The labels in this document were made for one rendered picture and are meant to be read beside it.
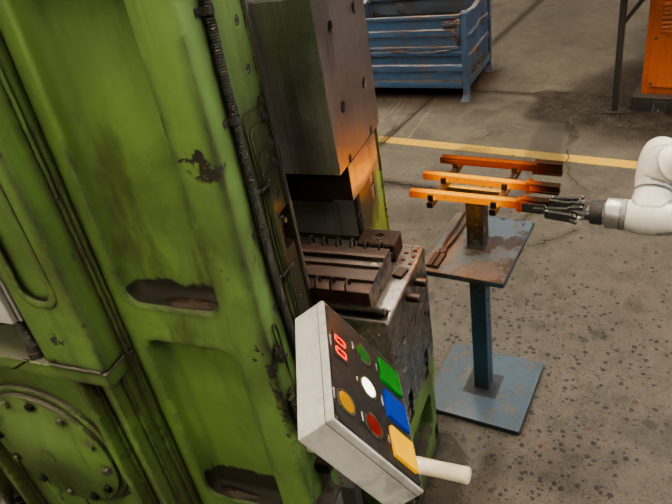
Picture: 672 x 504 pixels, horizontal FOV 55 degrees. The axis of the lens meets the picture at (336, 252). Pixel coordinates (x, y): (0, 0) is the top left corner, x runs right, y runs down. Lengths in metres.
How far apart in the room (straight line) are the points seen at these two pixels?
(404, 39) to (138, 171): 4.27
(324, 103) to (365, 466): 0.75
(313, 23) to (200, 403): 1.12
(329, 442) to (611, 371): 1.92
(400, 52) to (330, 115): 4.17
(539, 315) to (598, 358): 0.36
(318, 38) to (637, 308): 2.27
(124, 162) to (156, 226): 0.17
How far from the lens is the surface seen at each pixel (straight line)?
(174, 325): 1.66
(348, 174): 1.55
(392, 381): 1.45
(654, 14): 5.10
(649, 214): 1.99
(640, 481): 2.59
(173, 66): 1.26
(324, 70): 1.42
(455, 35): 5.43
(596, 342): 3.06
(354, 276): 1.80
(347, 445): 1.19
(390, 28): 5.60
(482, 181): 2.20
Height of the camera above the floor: 2.03
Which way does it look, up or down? 33 degrees down
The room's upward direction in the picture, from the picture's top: 11 degrees counter-clockwise
